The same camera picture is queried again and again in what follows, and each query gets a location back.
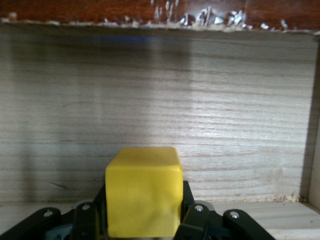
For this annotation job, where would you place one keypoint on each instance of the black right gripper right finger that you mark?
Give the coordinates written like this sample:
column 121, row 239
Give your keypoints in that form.
column 212, row 225

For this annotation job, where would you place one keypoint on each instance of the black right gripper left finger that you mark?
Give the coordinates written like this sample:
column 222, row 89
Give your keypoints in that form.
column 62, row 225

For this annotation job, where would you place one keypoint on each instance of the yellow block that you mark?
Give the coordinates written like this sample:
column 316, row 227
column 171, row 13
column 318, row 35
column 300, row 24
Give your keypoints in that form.
column 142, row 195

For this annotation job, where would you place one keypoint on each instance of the dark brown wooden cabinet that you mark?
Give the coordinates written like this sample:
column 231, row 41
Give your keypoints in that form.
column 75, row 10

